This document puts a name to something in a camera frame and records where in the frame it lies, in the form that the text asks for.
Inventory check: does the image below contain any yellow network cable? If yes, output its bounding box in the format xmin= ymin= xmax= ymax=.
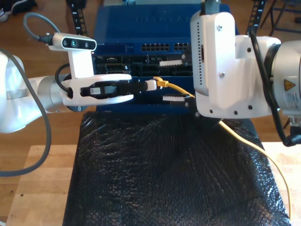
xmin=152 ymin=76 xmax=292 ymax=218

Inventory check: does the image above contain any black rack server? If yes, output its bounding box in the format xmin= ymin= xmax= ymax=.
xmin=93 ymin=54 xmax=193 ymax=77

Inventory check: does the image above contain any blue metal chair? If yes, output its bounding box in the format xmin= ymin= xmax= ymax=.
xmin=260 ymin=0 xmax=301 ymax=36

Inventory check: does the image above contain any black woven mat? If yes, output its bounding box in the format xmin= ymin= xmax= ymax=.
xmin=63 ymin=112 xmax=292 ymax=226

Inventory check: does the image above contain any dark sneaker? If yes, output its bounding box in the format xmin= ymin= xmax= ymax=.
xmin=10 ymin=0 xmax=38 ymax=15

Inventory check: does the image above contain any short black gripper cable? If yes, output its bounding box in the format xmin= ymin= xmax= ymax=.
xmin=55 ymin=63 xmax=73 ymax=97

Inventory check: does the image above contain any thick grey cable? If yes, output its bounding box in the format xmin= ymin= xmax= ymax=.
xmin=0 ymin=12 xmax=62 ymax=178

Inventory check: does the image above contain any blue network switch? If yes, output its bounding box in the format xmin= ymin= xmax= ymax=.
xmin=94 ymin=4 xmax=239 ymax=55

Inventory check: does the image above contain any black perforated rack post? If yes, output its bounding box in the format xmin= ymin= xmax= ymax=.
xmin=67 ymin=0 xmax=89 ymax=36
xmin=246 ymin=0 xmax=268 ymax=33

